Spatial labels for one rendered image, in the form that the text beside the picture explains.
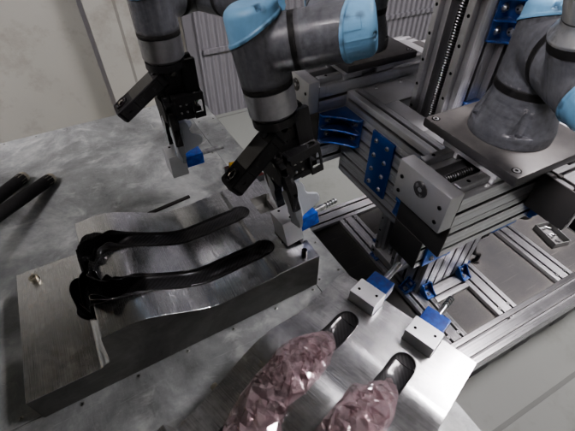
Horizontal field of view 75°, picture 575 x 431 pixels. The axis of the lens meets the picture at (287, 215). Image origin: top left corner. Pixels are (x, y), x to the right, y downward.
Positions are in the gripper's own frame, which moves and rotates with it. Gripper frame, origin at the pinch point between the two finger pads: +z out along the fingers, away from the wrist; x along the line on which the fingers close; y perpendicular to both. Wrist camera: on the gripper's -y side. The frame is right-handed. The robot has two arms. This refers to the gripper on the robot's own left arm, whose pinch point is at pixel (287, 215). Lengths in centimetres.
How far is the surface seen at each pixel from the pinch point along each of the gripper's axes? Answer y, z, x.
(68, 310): -40.9, 1.3, 6.0
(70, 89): -37, 22, 215
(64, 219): -40, 3, 38
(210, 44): 52, 22, 205
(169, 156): -13.1, -7.3, 25.6
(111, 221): -28.4, -5.5, 15.0
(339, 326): -2.6, 11.3, -18.2
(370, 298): 4.1, 9.0, -18.2
